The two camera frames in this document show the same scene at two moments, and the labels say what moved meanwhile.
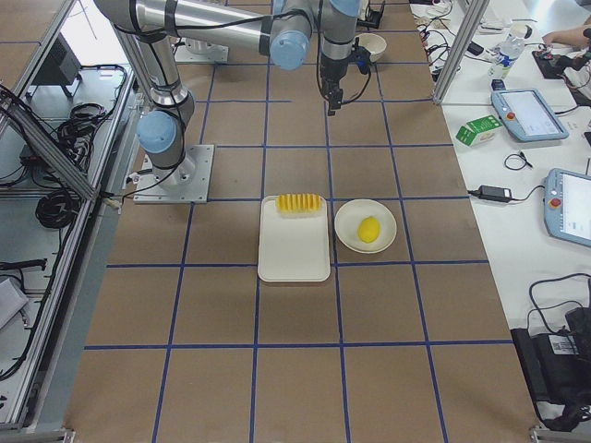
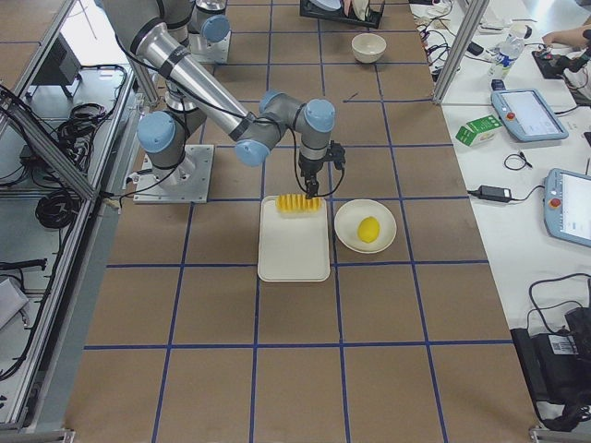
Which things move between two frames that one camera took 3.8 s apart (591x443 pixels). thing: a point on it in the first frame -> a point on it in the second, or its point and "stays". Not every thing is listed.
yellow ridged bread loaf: [299, 203] stays
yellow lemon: [369, 229] stays
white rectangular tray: [294, 247] stays
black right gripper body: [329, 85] -> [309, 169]
